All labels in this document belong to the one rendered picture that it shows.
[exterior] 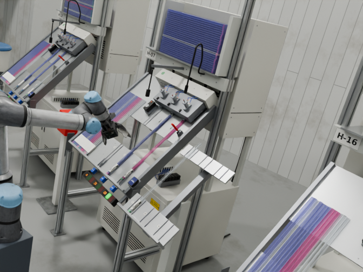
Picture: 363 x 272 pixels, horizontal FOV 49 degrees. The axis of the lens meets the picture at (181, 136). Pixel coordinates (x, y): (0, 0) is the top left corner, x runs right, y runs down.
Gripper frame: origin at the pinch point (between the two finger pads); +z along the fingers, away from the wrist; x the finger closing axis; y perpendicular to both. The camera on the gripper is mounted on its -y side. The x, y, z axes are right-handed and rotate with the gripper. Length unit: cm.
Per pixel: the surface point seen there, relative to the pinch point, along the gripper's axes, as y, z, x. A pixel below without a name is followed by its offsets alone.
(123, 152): -3.1, 12.3, -2.0
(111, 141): -16.0, 12.2, -9.9
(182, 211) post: 47, 17, 26
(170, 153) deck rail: 10.0, 12.0, 26.0
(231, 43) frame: -21, -24, 75
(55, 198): -43, 72, -83
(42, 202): -44, 73, -94
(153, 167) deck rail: 16.8, 11.3, 15.6
